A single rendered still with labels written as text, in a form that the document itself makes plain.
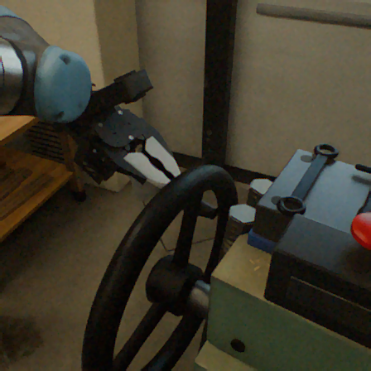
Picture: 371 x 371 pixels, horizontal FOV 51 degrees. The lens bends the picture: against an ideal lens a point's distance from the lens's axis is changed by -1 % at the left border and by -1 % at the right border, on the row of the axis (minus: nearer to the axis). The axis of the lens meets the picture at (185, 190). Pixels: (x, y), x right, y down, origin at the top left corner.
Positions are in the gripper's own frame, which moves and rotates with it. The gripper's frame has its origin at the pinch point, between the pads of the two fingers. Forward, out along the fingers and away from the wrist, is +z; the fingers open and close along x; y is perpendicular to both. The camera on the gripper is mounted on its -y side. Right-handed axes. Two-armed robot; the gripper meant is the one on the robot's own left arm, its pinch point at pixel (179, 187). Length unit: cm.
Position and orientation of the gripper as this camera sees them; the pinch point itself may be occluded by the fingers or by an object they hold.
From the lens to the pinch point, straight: 51.7
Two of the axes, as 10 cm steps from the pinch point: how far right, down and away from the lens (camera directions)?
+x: -5.3, 5.3, -6.6
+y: -4.2, 5.0, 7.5
